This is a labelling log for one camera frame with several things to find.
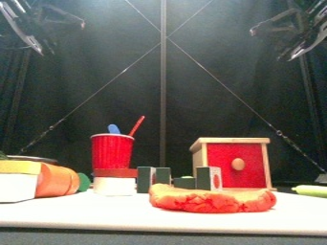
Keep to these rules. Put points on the green sushi roll red centre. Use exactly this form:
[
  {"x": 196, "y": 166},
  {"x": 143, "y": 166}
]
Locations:
[{"x": 208, "y": 178}]

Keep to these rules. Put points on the salmon toy nigiri sushi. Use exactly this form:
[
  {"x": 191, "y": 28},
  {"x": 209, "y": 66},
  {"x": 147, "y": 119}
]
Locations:
[{"x": 113, "y": 185}]

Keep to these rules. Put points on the small green toy sushi roll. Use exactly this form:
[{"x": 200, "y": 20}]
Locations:
[{"x": 184, "y": 182}]

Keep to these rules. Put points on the dark green toy sushi roll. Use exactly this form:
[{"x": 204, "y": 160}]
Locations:
[
  {"x": 163, "y": 176},
  {"x": 145, "y": 180}
]

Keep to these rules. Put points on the blue stick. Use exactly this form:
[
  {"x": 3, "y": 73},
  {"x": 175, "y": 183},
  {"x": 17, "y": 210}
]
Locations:
[{"x": 113, "y": 129}]

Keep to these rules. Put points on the red stick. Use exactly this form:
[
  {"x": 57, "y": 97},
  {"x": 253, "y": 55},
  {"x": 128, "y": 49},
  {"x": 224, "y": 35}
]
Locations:
[{"x": 136, "y": 126}]

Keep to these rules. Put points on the metal bowl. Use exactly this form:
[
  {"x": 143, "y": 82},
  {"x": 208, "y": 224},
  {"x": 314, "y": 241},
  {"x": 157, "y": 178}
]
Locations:
[{"x": 32, "y": 158}]

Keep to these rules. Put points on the wooden box with red drawer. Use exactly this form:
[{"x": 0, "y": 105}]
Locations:
[{"x": 237, "y": 159}]

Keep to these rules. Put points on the red plastic cup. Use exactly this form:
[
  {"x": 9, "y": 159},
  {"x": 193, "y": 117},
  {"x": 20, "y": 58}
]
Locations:
[{"x": 111, "y": 151}]

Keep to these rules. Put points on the yellow-green toy knife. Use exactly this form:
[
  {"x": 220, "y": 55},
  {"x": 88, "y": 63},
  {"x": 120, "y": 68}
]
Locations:
[{"x": 312, "y": 190}]

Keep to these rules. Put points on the orange toy carrot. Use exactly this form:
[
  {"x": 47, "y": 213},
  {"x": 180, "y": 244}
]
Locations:
[{"x": 55, "y": 180}]

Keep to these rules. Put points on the white cutting mat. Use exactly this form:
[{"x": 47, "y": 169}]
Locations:
[{"x": 84, "y": 213}]

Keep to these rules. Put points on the vertical metal frame pole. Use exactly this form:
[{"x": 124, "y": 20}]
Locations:
[{"x": 163, "y": 95}]

